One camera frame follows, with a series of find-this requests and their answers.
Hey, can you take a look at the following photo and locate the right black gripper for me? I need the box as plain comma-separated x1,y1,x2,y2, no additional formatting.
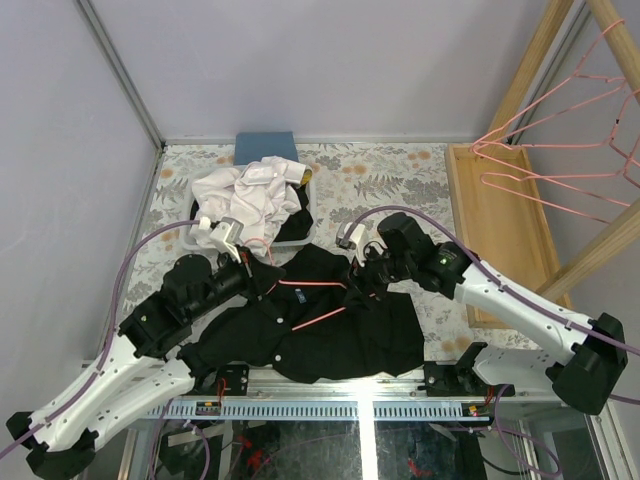
342,238,415,312

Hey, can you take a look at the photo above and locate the white shirt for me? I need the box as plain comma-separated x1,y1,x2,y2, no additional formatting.
191,156,307,257

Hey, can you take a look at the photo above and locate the yellow plaid shirt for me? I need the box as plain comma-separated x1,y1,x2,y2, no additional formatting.
300,167,314,186

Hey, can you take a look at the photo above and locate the pink wire hanger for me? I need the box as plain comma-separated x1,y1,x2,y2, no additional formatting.
480,168,632,224

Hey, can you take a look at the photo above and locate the pink hanger of white shirt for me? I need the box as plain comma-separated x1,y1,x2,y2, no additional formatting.
469,18,626,156

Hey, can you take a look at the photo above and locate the pink hanger front black shirt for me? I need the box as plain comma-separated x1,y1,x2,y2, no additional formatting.
471,83,639,189

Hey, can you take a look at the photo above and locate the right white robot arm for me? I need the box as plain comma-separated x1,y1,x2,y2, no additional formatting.
336,206,632,415

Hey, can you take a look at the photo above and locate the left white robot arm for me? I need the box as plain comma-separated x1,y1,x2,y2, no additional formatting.
6,247,285,479

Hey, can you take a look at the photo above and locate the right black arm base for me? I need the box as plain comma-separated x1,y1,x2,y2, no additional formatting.
419,342,494,398

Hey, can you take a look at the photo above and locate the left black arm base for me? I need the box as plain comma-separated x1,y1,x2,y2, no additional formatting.
198,364,250,398

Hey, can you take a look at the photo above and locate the white plastic basket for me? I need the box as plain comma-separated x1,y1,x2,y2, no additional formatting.
179,168,318,252

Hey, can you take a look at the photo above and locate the folded blue cloth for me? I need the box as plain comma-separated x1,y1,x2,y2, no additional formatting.
234,131,299,166

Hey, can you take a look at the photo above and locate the wooden clothes rack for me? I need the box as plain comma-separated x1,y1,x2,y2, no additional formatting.
445,1,639,309

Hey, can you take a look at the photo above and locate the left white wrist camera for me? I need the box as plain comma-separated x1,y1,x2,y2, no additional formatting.
195,216,244,263

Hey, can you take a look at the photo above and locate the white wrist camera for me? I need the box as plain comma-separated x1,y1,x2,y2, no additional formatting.
195,216,244,263
335,222,369,266

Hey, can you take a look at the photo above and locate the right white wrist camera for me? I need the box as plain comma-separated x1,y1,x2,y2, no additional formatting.
335,222,369,266

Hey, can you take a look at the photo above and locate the aluminium mounting rail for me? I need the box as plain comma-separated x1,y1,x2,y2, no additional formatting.
74,358,611,399

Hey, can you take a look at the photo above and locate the grey slotted cable duct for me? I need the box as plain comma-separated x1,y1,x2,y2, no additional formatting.
144,399,489,422

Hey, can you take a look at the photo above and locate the aluminium corner frame post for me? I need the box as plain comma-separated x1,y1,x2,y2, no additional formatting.
74,0,166,151

